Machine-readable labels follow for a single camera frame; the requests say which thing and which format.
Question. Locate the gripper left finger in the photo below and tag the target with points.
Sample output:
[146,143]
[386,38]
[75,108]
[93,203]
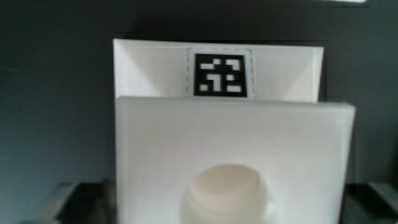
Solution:
[79,205]

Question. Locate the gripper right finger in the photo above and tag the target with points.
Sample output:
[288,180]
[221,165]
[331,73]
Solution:
[372,203]

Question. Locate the white lamp base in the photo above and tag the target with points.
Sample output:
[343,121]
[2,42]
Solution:
[232,144]

